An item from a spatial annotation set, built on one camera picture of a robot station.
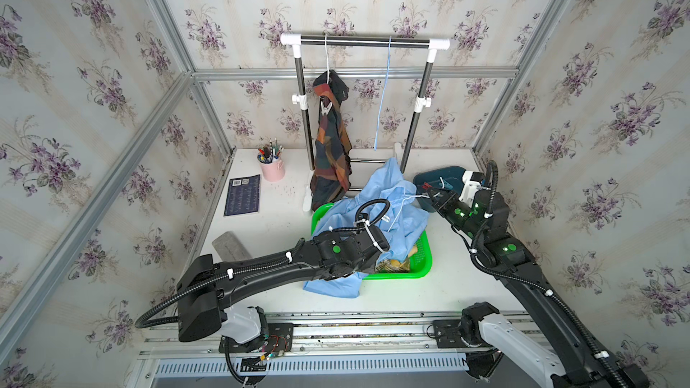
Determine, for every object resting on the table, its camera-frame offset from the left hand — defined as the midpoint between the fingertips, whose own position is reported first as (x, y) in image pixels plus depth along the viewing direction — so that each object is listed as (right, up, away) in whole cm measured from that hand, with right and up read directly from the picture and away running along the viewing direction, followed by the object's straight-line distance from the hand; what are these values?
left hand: (372, 257), depth 74 cm
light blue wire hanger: (+7, +55, +33) cm, 65 cm away
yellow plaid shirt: (+8, -6, +9) cm, 13 cm away
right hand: (+16, +20, -2) cm, 26 cm away
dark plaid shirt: (-12, +25, +4) cm, 28 cm away
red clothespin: (+25, +19, +32) cm, 45 cm away
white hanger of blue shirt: (+10, +17, +2) cm, 20 cm away
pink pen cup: (-37, +25, +32) cm, 55 cm away
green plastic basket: (+16, -4, +6) cm, 17 cm away
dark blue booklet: (-48, +15, +29) cm, 59 cm away
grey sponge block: (-47, -1, +13) cm, 49 cm away
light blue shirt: (+12, +10, +10) cm, 19 cm away
